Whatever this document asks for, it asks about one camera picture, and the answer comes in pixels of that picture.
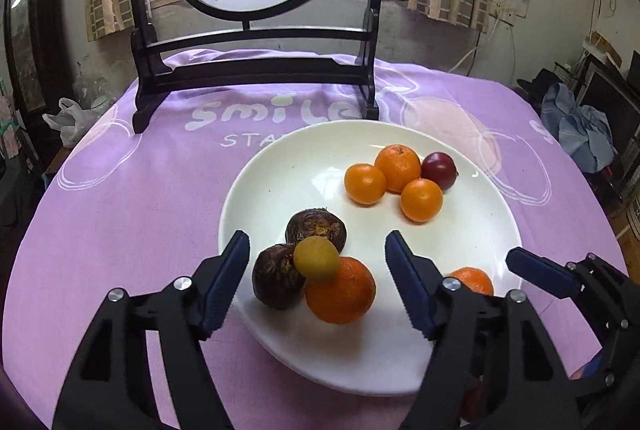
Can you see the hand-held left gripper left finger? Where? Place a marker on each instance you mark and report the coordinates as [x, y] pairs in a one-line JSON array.
[[222, 290]]

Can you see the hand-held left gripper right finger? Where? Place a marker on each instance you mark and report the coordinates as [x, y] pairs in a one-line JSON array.
[[410, 285]]

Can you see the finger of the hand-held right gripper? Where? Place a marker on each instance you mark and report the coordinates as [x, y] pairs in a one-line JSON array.
[[537, 271]]

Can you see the dark brown water chestnut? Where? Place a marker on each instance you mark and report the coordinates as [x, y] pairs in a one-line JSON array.
[[277, 277], [312, 225]]

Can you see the large orange mandarin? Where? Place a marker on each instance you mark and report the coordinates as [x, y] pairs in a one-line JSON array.
[[345, 295]]

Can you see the small orange kumquat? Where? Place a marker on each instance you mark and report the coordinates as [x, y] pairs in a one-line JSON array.
[[421, 200]]

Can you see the small yellow cherry tomato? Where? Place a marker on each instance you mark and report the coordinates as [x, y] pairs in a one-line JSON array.
[[316, 258]]

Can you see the orange cherry tomato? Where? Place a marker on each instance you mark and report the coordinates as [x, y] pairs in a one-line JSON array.
[[365, 183]]

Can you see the dark purple cherry tomato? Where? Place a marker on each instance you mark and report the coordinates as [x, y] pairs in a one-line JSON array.
[[441, 170]]

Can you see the small orange mandarin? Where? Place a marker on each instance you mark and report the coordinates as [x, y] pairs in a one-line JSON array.
[[397, 166]]

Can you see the white oval plate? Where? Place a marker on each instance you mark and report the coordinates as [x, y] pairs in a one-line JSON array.
[[310, 180]]

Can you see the person's right forearm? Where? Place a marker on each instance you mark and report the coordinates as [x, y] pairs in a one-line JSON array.
[[594, 364]]

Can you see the purple tablecloth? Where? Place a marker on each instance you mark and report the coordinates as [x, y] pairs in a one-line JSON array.
[[125, 220]]

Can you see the blue cloth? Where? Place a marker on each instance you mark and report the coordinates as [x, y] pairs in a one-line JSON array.
[[580, 125]]

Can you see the dark cloth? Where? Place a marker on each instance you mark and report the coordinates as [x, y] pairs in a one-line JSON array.
[[537, 85]]

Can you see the black monitor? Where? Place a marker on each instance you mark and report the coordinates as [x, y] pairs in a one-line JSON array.
[[610, 95]]

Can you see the black table screen persimmon painting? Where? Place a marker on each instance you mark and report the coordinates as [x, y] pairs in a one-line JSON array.
[[250, 71]]

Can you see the white plastic bag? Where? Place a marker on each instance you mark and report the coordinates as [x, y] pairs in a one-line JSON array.
[[70, 118]]

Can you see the dark wooden cabinet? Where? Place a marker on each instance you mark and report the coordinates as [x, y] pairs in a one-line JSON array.
[[25, 35]]

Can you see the white wall socket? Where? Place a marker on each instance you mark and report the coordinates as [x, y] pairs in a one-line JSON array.
[[507, 8]]

